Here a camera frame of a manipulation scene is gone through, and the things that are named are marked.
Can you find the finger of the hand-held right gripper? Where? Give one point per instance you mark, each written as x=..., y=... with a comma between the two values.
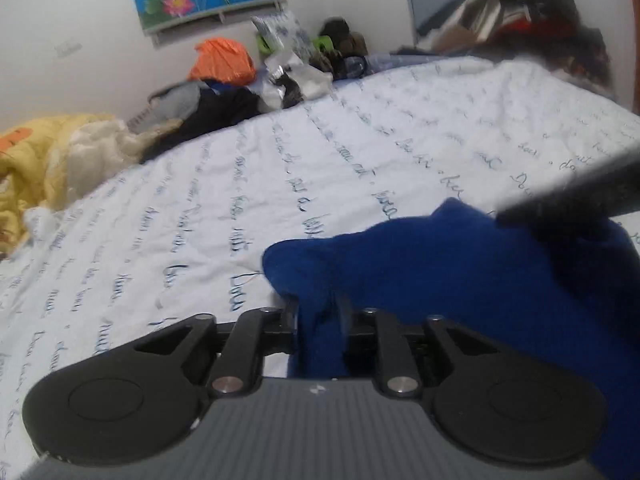
x=580, y=192

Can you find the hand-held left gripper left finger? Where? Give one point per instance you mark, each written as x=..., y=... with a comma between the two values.
x=289, y=322

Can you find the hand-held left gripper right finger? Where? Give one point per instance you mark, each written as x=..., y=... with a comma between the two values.
x=345, y=327

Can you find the blue small garment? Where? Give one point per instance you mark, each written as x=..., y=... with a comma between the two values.
x=450, y=280

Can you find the mixed clothes heap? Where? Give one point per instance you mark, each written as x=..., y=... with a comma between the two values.
x=530, y=15

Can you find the dark clothes pile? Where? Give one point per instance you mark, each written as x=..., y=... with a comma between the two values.
x=210, y=110

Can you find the white printed bed sheet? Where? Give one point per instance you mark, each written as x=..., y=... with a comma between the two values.
x=350, y=160

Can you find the light blue cloth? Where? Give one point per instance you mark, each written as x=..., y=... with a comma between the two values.
x=395, y=62

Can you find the grey framed panel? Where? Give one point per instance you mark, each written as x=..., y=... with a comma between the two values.
x=432, y=7

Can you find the silver plastic bag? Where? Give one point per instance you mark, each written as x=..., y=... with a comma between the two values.
x=295, y=80

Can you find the orange plastic bag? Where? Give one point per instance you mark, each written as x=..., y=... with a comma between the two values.
x=222, y=60

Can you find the green item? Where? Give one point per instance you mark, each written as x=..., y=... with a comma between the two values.
x=322, y=44

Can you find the brown plush toy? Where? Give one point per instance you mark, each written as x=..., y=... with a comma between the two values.
x=342, y=40

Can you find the blue white patterned bag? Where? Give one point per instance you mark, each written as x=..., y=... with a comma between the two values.
x=285, y=32

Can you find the yellow blanket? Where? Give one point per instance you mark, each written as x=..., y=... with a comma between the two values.
x=45, y=160

